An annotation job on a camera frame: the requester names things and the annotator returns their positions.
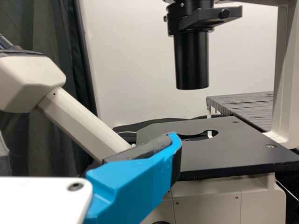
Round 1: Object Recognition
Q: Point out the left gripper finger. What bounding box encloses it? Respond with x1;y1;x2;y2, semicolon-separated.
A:
83;131;183;224

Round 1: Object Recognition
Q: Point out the cream microscope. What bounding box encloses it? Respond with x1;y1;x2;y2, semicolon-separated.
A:
0;0;299;224

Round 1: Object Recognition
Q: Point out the black platform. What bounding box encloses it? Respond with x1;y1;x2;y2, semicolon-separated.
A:
205;91;274;133

